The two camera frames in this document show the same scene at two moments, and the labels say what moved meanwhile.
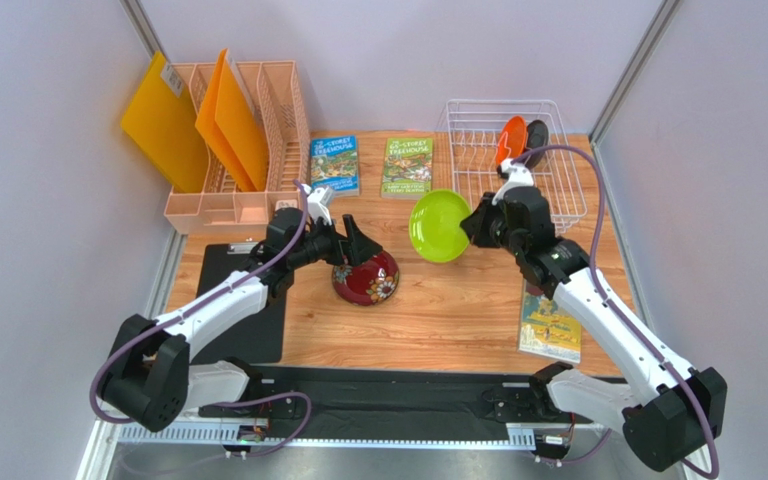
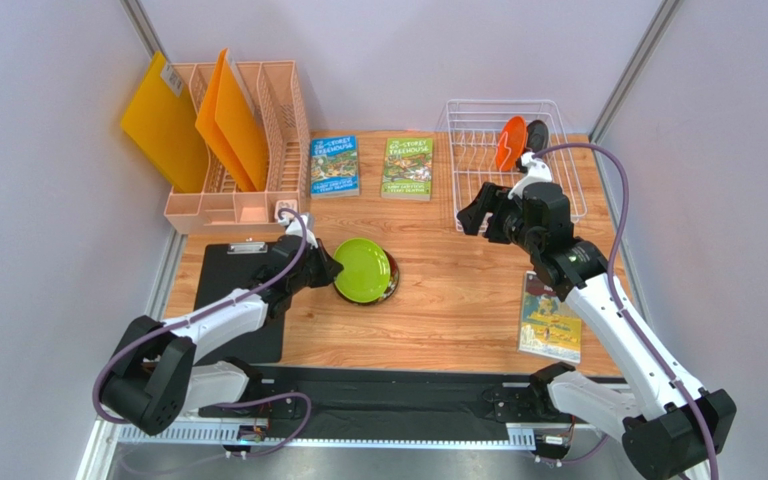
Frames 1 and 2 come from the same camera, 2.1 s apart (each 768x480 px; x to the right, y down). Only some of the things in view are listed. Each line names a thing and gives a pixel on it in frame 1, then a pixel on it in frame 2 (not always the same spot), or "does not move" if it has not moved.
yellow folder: [164, 123] does not move
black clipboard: [258, 335] does not move
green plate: [435, 227] → [366, 271]
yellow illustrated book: [547, 330] does not move
